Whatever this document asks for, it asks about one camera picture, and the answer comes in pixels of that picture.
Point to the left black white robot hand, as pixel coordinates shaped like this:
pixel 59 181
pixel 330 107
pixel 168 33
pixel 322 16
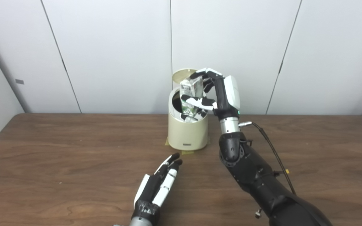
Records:
pixel 151 191

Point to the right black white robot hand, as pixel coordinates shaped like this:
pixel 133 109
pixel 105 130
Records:
pixel 226 97

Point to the white green milk carton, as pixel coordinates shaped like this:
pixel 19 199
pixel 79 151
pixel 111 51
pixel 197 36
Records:
pixel 191 89

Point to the cream round bin lid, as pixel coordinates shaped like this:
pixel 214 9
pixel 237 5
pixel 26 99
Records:
pixel 181 75

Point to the cream-colored bin body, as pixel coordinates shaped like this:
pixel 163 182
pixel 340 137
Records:
pixel 187 135

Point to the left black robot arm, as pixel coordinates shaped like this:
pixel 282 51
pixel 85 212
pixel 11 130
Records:
pixel 140 222

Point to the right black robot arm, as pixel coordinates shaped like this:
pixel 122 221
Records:
pixel 256 179

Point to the yellow connector plug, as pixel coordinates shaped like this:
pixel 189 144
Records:
pixel 286 171

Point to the small gray wall label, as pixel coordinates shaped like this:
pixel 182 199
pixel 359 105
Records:
pixel 19 81

